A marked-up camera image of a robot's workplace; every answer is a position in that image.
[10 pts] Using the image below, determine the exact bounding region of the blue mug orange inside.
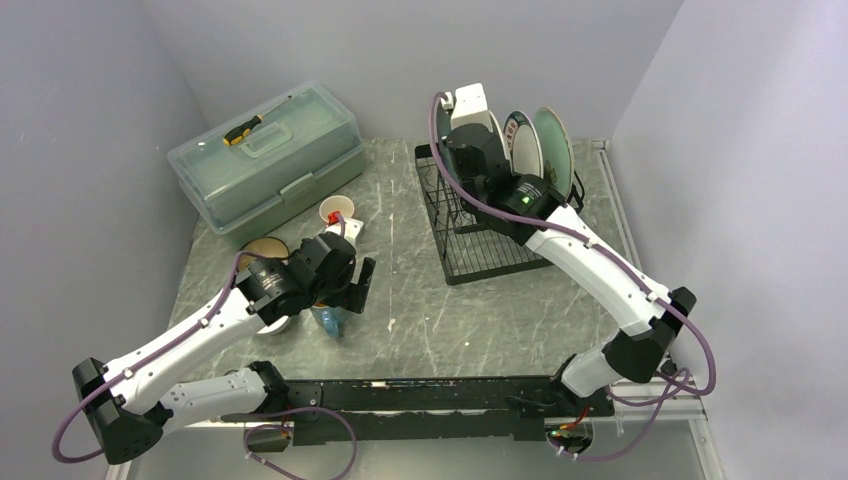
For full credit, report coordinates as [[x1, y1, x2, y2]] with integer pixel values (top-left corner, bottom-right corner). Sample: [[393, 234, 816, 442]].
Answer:
[[310, 305, 353, 339]]

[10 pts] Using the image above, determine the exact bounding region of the red teal rimmed plate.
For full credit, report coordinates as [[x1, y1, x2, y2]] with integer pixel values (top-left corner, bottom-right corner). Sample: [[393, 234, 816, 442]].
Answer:
[[503, 110, 544, 177]]

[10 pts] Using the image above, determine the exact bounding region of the light blue flower plate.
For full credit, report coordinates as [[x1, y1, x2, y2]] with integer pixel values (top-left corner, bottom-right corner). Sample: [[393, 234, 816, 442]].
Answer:
[[533, 107, 574, 198]]

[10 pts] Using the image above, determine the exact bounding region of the black wire dish rack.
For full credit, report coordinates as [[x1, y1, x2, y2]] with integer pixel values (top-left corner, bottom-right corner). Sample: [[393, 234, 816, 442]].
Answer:
[[414, 142, 588, 287]]

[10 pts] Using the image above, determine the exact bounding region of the red teal flower plate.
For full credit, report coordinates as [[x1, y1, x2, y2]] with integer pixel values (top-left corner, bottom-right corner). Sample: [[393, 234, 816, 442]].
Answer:
[[488, 110, 511, 161]]

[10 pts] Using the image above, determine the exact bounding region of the dark blue speckled plate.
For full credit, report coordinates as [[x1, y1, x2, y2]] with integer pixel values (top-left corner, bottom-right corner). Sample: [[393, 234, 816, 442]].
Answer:
[[435, 105, 456, 180]]

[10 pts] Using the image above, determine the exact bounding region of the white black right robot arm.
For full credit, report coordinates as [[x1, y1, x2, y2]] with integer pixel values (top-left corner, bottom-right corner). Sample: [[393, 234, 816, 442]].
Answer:
[[430, 124, 696, 415]]

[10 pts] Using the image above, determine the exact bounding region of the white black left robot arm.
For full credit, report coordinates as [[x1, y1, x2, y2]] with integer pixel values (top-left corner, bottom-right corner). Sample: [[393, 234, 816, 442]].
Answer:
[[72, 232, 376, 465]]

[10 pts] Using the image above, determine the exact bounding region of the pink ceramic mug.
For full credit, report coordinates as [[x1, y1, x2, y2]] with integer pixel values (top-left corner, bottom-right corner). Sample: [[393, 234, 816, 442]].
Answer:
[[318, 195, 355, 225]]

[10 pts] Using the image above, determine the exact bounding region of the brown glazed bowl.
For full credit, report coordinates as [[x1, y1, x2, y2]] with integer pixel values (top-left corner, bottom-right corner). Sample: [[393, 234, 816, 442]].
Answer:
[[240, 236, 290, 259]]

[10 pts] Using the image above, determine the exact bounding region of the white ceramic bowl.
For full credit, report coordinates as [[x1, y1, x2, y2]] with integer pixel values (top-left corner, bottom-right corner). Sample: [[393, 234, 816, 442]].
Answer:
[[256, 316, 292, 336]]

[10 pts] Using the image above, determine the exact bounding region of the green translucent plastic storage box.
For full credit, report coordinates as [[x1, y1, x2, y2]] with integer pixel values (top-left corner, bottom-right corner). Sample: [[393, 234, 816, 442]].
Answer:
[[167, 81, 366, 246]]

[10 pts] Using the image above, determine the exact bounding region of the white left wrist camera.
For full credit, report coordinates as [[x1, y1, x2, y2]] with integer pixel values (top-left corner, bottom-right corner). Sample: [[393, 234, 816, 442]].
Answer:
[[324, 215, 364, 247]]

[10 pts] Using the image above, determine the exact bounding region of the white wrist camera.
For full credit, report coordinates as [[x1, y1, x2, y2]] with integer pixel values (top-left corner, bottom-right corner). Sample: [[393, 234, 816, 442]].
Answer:
[[324, 215, 364, 247], [440, 83, 494, 132]]

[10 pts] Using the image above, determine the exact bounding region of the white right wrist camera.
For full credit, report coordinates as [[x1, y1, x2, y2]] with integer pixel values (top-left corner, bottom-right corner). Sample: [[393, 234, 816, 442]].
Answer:
[[440, 83, 494, 132]]

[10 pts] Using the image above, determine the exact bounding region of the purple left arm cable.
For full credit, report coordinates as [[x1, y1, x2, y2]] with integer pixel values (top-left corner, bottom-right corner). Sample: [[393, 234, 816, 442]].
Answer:
[[50, 250, 266, 465]]

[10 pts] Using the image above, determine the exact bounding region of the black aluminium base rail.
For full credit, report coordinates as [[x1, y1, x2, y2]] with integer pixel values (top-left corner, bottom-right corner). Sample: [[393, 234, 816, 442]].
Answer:
[[168, 374, 707, 458]]

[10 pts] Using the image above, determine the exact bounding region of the yellow black handled screwdriver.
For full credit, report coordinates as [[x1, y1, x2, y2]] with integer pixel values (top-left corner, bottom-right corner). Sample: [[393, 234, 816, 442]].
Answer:
[[222, 96, 291, 146]]

